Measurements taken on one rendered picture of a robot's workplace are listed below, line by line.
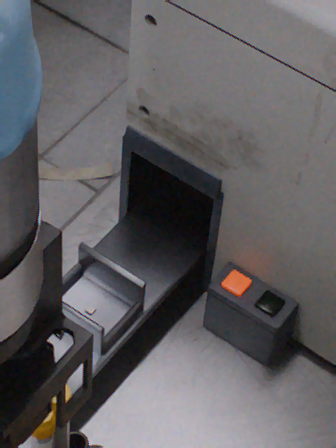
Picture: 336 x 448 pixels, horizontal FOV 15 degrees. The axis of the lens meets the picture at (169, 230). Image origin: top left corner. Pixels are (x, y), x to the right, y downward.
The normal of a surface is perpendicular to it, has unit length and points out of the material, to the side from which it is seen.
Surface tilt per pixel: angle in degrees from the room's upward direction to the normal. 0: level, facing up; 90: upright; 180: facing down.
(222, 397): 0
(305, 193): 90
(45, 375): 0
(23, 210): 90
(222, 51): 90
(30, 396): 0
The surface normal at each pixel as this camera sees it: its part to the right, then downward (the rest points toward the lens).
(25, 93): 0.95, 0.26
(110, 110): 0.07, -0.61
